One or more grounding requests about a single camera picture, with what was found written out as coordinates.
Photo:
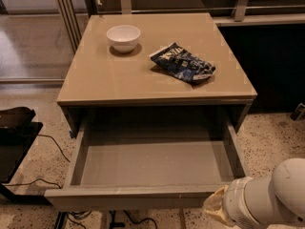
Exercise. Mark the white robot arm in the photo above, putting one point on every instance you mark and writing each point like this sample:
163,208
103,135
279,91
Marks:
257,203

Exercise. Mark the black furniture at left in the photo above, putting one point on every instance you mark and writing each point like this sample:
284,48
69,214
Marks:
17,133

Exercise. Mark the white ceramic bowl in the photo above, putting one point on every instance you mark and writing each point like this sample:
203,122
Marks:
123,38

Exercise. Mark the crumpled blue snack bag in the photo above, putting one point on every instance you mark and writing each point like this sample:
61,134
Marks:
183,65

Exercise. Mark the beige drawer cabinet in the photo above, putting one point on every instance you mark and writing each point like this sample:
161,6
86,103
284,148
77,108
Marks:
100,76

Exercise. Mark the grey top drawer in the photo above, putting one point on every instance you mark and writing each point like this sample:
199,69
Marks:
129,167

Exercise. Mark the metal shelving frame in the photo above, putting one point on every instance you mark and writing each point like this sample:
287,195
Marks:
225,12

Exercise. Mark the foam-padded gripper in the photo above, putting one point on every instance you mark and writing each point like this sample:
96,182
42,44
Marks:
233,200

